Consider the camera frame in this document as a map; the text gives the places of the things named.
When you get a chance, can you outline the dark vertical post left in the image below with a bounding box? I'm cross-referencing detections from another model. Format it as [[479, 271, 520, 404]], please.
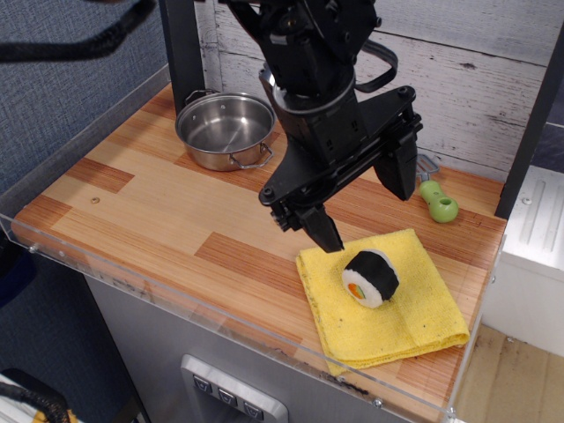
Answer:
[[159, 0, 205, 113]]

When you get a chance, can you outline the silver dispenser button panel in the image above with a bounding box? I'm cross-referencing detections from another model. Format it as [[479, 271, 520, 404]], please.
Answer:
[[181, 354, 289, 422]]

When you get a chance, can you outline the black braided cable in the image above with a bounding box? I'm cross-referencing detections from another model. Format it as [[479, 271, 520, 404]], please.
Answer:
[[0, 0, 158, 63]]

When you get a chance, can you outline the toy sushi roll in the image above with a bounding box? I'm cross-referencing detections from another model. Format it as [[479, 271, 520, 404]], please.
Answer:
[[342, 249, 400, 309]]

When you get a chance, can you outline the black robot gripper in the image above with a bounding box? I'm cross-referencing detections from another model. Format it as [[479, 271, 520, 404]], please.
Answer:
[[259, 68, 422, 253]]

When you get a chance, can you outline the dark vertical post right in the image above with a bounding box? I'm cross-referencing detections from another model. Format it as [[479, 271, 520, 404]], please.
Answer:
[[494, 28, 563, 219]]

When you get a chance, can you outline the white aluminium box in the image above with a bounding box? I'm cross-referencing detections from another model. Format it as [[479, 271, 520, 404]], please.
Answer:
[[482, 166, 563, 356]]

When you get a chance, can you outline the stainless steel pot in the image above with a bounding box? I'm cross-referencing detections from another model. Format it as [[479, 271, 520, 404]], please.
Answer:
[[175, 93, 276, 172]]

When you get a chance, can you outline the yellow object bottom left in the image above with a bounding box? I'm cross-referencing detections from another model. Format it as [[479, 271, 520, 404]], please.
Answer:
[[32, 410, 75, 423]]

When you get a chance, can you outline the green grey toy spatula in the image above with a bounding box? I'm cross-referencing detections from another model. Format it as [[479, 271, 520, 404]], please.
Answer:
[[416, 154, 459, 224]]

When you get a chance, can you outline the dark vertical post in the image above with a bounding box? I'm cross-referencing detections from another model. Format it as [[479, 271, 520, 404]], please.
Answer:
[[159, 0, 205, 113], [494, 28, 563, 219]]

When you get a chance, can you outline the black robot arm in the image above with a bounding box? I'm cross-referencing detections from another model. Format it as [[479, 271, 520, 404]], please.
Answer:
[[228, 1, 422, 253]]

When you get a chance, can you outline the yellow folded towel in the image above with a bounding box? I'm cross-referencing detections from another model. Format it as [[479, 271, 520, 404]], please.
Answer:
[[296, 229, 470, 376]]

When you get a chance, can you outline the clear acrylic guard rail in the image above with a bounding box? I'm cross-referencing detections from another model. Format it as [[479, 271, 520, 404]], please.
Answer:
[[0, 63, 508, 423]]

